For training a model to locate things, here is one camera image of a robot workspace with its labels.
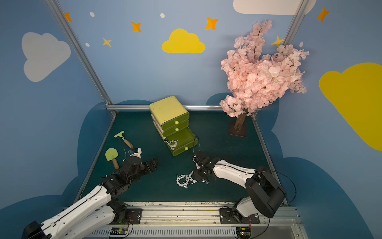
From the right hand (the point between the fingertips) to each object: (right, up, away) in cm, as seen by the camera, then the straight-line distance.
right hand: (198, 172), depth 88 cm
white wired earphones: (-17, +14, +12) cm, 25 cm away
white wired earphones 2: (-8, -5, -4) cm, 10 cm away
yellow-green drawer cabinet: (-16, +32, +1) cm, 36 cm away
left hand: (-26, +9, -7) cm, 28 cm away
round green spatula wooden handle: (-58, +9, +9) cm, 59 cm away
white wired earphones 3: (-3, -5, -2) cm, 6 cm away
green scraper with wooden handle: (-55, +22, +17) cm, 62 cm away
